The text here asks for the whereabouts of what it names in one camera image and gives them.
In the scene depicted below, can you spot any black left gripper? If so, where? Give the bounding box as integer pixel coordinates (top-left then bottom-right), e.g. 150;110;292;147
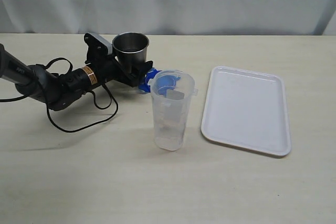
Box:
96;57;153;87

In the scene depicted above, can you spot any white rectangular tray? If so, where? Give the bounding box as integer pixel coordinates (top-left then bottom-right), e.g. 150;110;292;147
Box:
201;66;291;157

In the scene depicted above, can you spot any blue plastic lid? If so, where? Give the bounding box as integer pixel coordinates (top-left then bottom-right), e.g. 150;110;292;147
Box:
138;68;181;97

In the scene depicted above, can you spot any stainless steel cup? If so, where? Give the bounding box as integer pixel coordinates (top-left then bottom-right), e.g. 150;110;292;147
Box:
112;32;149;73

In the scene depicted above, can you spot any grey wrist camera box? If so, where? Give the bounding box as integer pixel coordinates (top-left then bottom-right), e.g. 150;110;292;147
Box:
84;33;112;64

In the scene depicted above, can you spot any white backdrop curtain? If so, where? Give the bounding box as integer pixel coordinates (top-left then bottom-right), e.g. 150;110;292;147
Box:
1;0;335;35

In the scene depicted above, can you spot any clear plastic container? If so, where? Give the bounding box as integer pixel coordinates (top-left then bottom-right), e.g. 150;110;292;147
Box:
151;70;197;151

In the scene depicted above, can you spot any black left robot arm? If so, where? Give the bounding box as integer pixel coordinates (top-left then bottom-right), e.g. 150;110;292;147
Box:
1;44;152;111

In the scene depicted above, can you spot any black cable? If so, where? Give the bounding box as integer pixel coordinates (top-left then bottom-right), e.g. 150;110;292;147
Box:
0;56;119;133

